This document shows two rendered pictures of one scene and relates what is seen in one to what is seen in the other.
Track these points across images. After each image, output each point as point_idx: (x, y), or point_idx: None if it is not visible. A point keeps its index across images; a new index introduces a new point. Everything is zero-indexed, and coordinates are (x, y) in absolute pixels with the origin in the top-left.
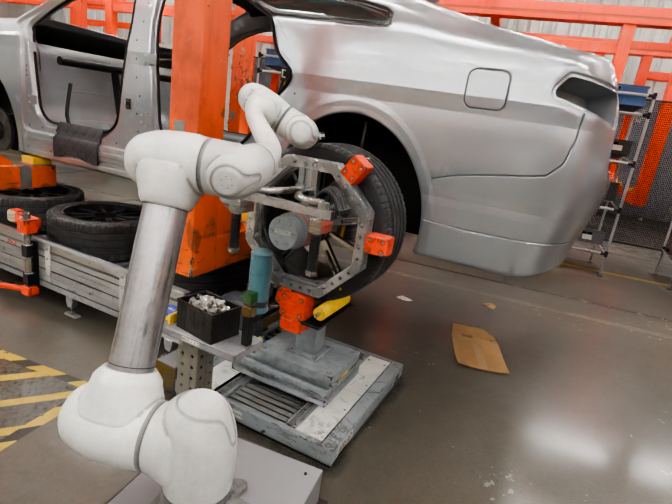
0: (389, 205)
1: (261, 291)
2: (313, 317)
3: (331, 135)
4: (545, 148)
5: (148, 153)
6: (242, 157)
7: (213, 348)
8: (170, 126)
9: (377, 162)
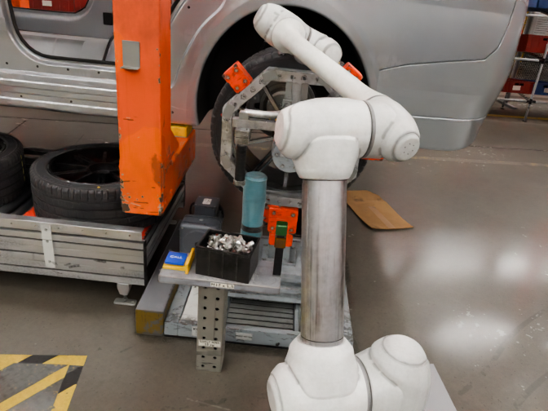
0: None
1: (260, 215)
2: (297, 227)
3: (239, 24)
4: (485, 33)
5: (323, 130)
6: (412, 120)
7: (253, 286)
8: (116, 48)
9: (342, 63)
